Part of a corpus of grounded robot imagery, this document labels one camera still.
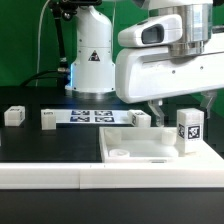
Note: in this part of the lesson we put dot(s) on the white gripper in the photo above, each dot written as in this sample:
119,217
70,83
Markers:
152,74

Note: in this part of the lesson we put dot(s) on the white square tabletop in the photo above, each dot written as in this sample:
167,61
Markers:
138,145

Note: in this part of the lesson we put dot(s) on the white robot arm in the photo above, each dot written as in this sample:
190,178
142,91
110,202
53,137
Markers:
176,52

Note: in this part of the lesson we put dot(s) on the white L-shaped obstacle fence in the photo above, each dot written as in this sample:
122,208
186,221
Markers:
65,160

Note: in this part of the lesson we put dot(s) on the apriltag base sheet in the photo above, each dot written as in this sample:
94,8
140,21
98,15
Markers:
91,116

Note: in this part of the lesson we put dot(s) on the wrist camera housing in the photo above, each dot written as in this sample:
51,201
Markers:
154,31

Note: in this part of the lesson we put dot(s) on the black camera stand pole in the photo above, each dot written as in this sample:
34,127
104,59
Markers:
66,10

